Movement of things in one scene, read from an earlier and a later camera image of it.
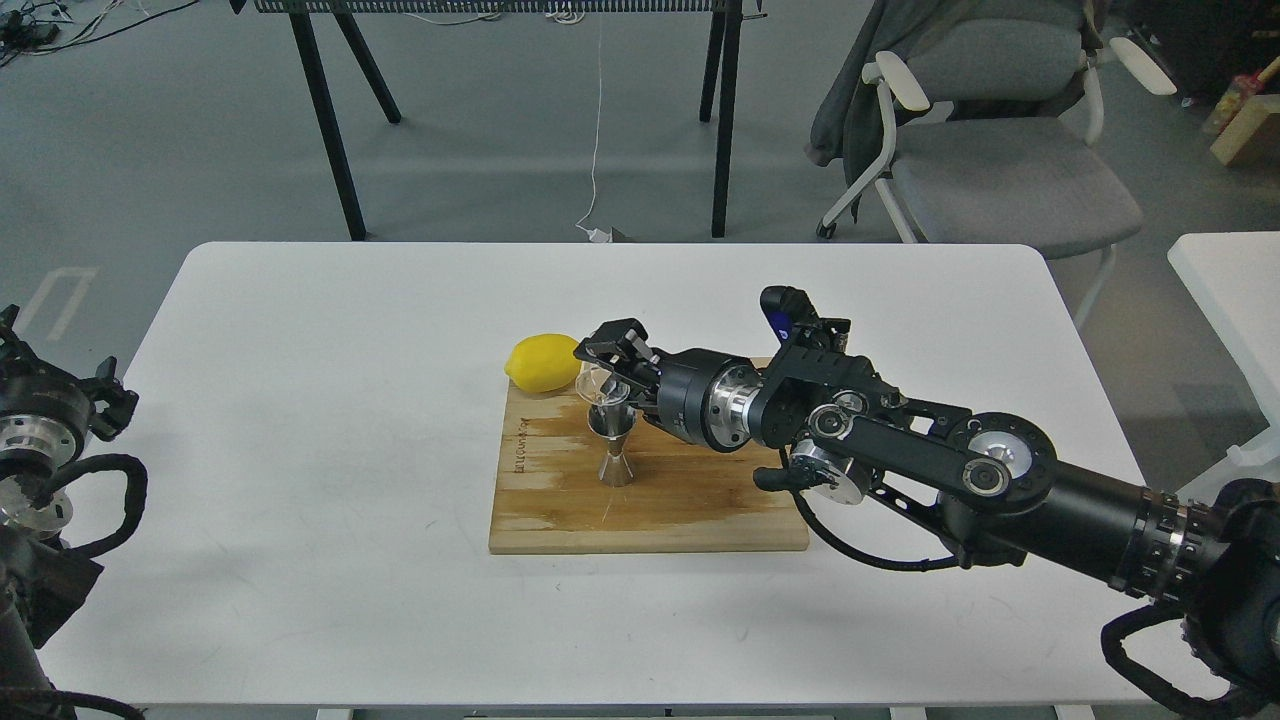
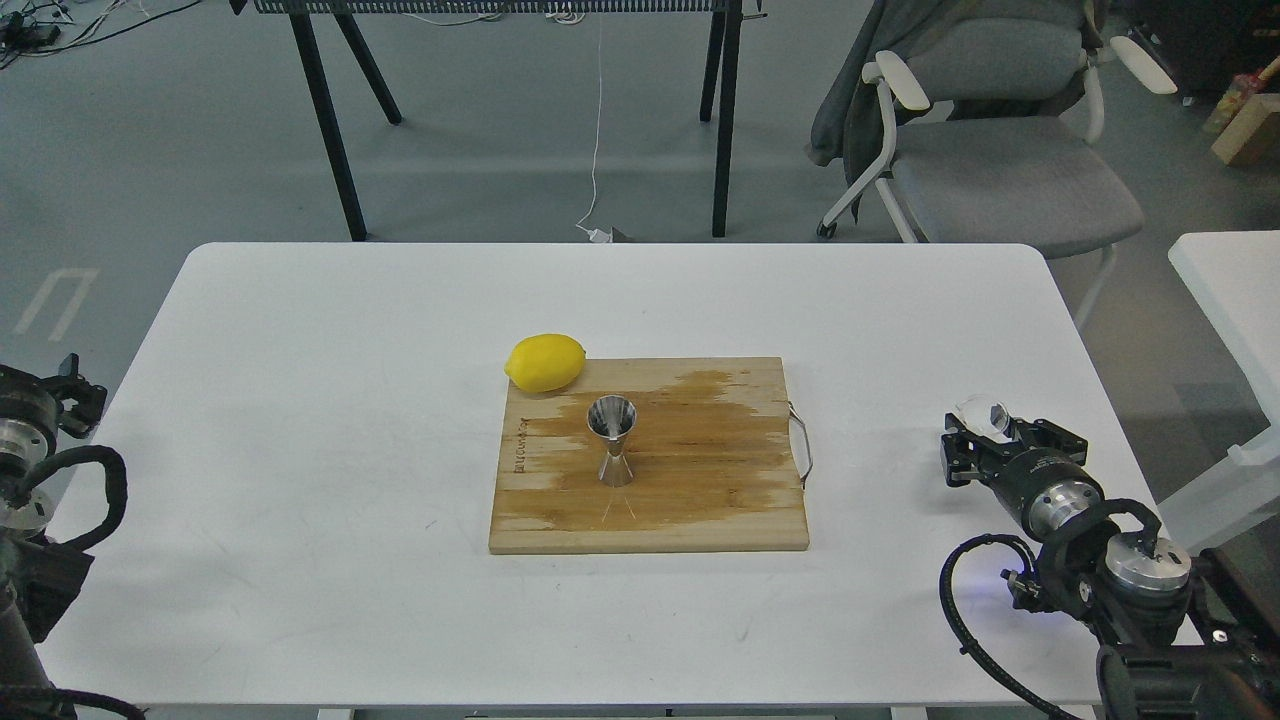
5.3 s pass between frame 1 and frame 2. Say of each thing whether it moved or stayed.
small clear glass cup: moved
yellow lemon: stayed
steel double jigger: stayed
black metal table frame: stayed
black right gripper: moved
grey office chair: stayed
